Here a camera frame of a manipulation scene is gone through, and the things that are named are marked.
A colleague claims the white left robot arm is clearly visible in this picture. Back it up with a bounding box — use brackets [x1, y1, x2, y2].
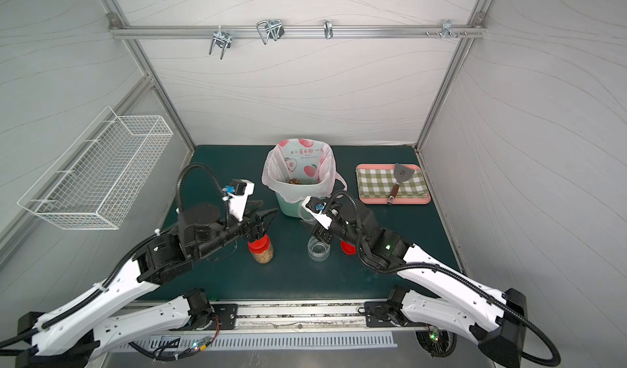
[1, 163, 278, 367]

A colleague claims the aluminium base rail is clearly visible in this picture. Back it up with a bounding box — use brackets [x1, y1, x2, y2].
[112, 296, 501, 332]

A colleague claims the steel spatula wooden handle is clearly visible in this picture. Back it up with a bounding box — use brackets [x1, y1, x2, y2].
[387, 164, 416, 205]

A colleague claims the glass peanut jar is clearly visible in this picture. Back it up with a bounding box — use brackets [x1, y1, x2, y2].
[307, 237, 331, 262]

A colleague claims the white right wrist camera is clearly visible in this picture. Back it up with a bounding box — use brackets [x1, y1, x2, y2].
[302, 196, 332, 230]

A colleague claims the pink plastic tray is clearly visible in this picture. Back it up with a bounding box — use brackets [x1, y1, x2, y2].
[356, 164, 431, 205]

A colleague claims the white wire basket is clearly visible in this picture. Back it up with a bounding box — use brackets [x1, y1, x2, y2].
[17, 107, 173, 231]

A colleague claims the white slotted cable duct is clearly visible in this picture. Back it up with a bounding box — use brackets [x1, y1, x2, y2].
[134, 331, 398, 352]

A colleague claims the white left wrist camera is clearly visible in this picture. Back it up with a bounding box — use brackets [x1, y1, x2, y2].
[223, 179, 255, 222]

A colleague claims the red jar lid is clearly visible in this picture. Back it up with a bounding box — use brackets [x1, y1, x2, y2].
[341, 242, 357, 255]

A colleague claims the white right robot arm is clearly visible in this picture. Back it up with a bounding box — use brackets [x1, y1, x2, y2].
[301, 191, 562, 367]

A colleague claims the aluminium crossbar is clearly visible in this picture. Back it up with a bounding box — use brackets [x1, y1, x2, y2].
[109, 23, 488, 40]

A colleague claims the green white checkered cloth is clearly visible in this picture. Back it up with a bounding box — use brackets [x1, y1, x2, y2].
[356, 168, 429, 199]

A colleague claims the metal hook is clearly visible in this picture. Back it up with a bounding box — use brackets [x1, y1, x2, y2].
[425, 20, 468, 39]
[208, 28, 232, 59]
[256, 19, 285, 45]
[323, 20, 334, 40]

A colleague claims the mint green trash bin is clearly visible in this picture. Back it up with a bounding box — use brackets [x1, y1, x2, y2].
[275, 193, 305, 219]

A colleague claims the pink white plastic bin bag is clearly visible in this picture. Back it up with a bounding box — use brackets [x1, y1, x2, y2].
[261, 139, 348, 198]

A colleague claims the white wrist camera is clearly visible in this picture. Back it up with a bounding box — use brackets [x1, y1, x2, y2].
[302, 196, 332, 230]
[223, 179, 255, 222]

